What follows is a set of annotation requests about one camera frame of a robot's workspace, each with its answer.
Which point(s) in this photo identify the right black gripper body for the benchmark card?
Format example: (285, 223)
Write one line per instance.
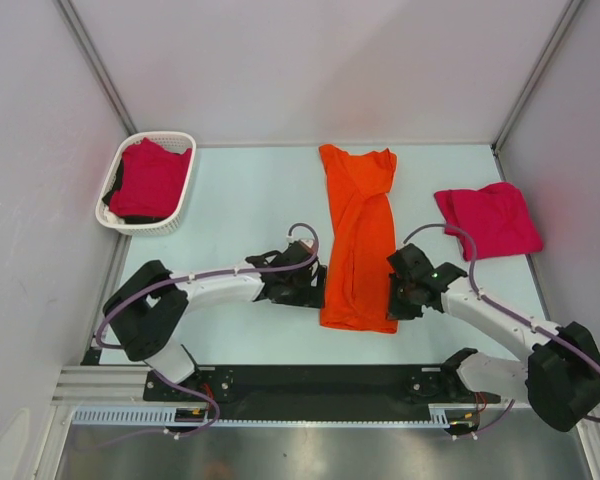
(402, 302)

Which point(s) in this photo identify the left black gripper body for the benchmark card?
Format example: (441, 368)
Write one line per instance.
(299, 291)

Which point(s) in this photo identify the orange t shirt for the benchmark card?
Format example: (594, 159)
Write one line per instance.
(358, 284)

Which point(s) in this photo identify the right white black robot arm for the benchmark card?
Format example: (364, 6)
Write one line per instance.
(553, 369)

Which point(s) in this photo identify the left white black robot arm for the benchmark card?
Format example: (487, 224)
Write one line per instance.
(145, 312)

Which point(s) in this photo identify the folded magenta t shirt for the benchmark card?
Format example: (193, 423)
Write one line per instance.
(490, 222)

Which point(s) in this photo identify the magenta shirt in basket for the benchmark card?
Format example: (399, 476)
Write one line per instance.
(166, 168)

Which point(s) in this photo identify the white plastic basket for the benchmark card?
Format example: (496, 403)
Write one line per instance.
(173, 141)

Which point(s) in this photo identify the black shirt in basket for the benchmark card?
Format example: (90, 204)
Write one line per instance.
(135, 198)

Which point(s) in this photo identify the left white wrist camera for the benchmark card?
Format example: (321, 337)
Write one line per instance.
(308, 243)

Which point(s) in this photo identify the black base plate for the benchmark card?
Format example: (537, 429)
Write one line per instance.
(331, 393)

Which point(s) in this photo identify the white slotted cable duct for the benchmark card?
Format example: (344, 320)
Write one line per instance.
(173, 417)

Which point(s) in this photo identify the aluminium frame rail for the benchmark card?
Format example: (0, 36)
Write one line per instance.
(100, 385)

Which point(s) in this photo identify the right aluminium corner post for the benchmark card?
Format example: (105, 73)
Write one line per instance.
(541, 65)

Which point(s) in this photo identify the aluminium corner post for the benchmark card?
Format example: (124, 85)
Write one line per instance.
(88, 49)
(541, 65)

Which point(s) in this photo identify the left aluminium corner post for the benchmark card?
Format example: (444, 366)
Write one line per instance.
(88, 49)

